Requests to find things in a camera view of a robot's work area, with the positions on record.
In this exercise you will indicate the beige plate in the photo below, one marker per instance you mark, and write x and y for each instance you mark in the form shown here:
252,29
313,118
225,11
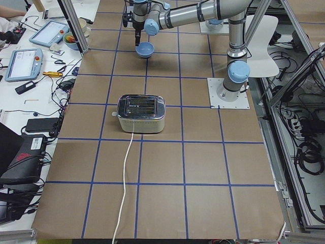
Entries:
86,31

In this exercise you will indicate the black computer box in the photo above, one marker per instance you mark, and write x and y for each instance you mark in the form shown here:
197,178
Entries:
26,165

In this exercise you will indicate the black power adapter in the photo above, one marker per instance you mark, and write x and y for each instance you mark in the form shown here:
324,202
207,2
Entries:
25,87

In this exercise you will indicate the white chair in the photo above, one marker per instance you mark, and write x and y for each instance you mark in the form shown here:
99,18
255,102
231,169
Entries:
260,62

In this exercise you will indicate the aluminium frame post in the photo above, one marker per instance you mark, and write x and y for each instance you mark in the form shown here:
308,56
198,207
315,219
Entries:
73,22

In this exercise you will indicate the beige bowl with lemon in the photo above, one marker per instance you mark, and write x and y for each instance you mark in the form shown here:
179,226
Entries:
83,24

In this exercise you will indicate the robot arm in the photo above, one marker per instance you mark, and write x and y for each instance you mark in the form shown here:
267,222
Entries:
193,62
214,23

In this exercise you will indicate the cream metal toaster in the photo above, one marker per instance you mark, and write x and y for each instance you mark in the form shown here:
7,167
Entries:
143,114

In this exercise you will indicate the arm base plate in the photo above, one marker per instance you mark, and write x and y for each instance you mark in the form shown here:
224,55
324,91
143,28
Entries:
221,98
220,29

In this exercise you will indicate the far blue teach pendant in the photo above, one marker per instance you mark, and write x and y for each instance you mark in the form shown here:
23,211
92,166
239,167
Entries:
51,32

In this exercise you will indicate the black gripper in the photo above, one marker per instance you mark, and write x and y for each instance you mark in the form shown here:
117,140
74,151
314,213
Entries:
137,26

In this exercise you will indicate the blue bowl with fruit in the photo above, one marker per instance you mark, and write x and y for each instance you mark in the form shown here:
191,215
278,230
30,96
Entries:
70,41

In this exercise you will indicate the near blue teach pendant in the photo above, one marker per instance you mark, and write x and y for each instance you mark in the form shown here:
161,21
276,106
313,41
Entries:
24,65

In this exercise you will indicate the blue teach pendant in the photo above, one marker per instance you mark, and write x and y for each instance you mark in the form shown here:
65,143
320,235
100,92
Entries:
51,32
24,65

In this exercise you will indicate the yellow handled screwdriver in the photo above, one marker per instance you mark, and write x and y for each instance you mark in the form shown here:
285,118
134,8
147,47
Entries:
53,74

